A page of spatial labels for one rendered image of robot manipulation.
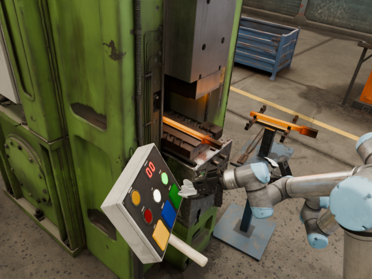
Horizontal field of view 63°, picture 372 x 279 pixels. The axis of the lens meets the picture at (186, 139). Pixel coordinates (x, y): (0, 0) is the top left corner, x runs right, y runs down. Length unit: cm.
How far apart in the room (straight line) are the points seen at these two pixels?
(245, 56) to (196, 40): 418
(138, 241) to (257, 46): 456
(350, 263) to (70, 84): 130
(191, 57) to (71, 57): 56
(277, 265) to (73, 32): 195
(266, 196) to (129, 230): 48
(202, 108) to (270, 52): 346
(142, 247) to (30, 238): 156
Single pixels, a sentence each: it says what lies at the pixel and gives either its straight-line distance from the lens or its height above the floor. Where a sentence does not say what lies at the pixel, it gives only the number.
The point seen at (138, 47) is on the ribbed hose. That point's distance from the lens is 120.
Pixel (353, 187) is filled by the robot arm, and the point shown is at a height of 143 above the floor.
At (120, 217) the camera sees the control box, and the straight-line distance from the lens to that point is 101.
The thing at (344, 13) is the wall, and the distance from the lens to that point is 910.
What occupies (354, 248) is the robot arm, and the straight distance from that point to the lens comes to 92.
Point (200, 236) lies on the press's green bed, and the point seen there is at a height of 16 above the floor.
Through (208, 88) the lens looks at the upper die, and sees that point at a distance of 146.
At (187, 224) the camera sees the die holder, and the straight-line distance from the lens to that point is 183.
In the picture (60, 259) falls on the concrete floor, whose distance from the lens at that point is 239.
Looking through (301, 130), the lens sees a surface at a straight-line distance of 187.
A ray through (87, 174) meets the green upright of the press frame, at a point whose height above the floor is 71.
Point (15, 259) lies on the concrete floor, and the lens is 248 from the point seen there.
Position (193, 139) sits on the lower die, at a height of 99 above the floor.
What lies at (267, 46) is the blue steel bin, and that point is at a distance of 525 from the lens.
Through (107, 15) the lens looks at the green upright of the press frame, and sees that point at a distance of 118.
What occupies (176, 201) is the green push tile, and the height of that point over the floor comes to 100.
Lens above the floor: 189
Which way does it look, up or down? 34 degrees down
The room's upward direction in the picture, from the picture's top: 5 degrees clockwise
